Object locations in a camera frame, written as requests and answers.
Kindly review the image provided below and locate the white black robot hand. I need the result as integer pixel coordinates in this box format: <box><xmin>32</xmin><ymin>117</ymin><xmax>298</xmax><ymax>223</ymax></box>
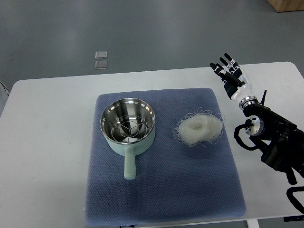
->
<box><xmin>209</xmin><ymin>53</ymin><xmax>250</xmax><ymax>100</ymax></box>

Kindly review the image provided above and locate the white vermicelli nest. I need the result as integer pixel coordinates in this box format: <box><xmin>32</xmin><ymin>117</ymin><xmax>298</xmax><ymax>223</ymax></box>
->
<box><xmin>172</xmin><ymin>107</ymin><xmax>226</xmax><ymax>146</ymax></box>

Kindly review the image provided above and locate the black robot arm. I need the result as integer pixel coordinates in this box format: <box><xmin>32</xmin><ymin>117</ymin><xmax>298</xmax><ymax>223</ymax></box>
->
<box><xmin>234</xmin><ymin>96</ymin><xmax>304</xmax><ymax>213</ymax></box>

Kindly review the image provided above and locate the mint green steel pot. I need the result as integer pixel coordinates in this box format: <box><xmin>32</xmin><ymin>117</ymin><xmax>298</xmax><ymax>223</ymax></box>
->
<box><xmin>100</xmin><ymin>98</ymin><xmax>156</xmax><ymax>180</ymax></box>

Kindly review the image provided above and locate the brown cardboard box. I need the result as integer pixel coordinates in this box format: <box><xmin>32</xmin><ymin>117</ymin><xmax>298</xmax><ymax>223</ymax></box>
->
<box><xmin>267</xmin><ymin>0</ymin><xmax>304</xmax><ymax>12</ymax></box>

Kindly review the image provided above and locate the blue textured mat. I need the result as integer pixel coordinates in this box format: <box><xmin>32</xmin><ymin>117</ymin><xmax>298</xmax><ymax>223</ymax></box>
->
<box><xmin>85</xmin><ymin>88</ymin><xmax>246</xmax><ymax>226</ymax></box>

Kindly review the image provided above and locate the lower clear floor tile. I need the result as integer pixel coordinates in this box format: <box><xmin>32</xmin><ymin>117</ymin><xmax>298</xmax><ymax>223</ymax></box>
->
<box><xmin>95</xmin><ymin>60</ymin><xmax>108</xmax><ymax>70</ymax></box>

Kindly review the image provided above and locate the clear floor tile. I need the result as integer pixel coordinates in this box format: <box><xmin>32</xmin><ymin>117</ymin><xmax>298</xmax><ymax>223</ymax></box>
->
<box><xmin>95</xmin><ymin>51</ymin><xmax>107</xmax><ymax>59</ymax></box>
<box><xmin>95</xmin><ymin>60</ymin><xmax>108</xmax><ymax>70</ymax></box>

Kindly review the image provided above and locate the upper clear floor tile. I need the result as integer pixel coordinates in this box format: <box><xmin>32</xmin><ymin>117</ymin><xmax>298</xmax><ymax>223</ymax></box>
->
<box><xmin>95</xmin><ymin>51</ymin><xmax>107</xmax><ymax>59</ymax></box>

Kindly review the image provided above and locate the wire steaming rack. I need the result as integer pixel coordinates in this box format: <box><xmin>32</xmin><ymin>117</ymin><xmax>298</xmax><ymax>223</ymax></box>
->
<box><xmin>110</xmin><ymin>114</ymin><xmax>148</xmax><ymax>144</ymax></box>

